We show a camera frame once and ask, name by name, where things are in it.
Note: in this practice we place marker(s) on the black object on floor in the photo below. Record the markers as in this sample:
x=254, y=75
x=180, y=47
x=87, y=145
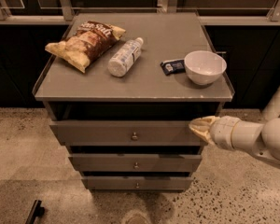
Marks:
x=37, y=210

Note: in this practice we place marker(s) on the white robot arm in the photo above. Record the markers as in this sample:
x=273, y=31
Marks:
x=260, y=140

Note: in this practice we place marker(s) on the clear plastic water bottle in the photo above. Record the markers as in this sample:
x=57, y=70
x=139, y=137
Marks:
x=125, y=57

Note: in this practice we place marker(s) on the dark blue snack packet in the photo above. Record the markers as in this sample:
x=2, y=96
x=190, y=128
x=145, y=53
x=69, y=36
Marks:
x=173, y=67

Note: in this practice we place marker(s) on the grey top drawer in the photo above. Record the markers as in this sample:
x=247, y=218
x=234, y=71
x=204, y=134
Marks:
x=124, y=133

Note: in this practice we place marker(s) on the grey drawer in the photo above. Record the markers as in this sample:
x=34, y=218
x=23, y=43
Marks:
x=174, y=183
x=135, y=162
x=124, y=133

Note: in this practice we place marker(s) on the white ceramic bowl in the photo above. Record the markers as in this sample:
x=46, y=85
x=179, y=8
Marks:
x=204, y=67

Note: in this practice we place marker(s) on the brown sea salt chip bag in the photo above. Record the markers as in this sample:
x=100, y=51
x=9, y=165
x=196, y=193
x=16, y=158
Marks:
x=90, y=41

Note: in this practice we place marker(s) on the metal railing frame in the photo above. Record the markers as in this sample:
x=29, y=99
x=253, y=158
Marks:
x=209, y=12

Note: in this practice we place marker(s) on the tan padded gripper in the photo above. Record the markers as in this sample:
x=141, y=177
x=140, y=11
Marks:
x=222, y=131

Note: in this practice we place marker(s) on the grey drawer cabinet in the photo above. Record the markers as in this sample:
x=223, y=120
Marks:
x=144, y=93

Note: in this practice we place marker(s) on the grey bottom drawer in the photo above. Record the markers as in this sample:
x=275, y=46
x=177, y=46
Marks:
x=174, y=183

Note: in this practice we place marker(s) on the round robot base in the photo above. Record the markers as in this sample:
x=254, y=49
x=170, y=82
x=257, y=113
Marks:
x=135, y=217

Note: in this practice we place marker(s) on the grey middle drawer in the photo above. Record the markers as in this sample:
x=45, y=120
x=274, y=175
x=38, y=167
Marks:
x=135, y=162

